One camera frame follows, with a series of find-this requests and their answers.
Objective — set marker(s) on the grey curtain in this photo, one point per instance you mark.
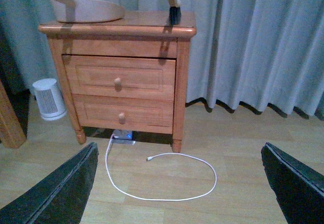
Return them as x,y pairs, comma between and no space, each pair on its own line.
258,53

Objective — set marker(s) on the lower drawer knob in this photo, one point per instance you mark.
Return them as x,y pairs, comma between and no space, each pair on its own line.
122,118

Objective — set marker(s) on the beige plastic dustpan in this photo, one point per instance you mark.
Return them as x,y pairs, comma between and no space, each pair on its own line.
86,11

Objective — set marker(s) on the drawer knob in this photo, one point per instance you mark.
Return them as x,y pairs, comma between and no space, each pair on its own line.
118,84
122,118

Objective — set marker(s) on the upper drawer knob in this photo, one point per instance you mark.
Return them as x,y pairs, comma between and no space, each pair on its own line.
118,84

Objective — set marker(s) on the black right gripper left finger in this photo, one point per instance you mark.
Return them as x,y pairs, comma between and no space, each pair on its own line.
61,197

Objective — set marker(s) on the white power strip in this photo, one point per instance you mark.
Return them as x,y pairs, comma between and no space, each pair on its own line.
123,137

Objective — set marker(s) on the beige hand brush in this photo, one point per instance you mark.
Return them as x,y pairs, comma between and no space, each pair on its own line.
174,12

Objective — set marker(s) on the white small heater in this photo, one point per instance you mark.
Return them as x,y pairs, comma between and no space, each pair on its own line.
49,99

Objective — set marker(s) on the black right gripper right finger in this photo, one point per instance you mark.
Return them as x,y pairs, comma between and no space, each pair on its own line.
298,188

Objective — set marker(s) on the wooden nightstand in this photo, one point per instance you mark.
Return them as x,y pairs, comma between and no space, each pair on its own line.
151,57

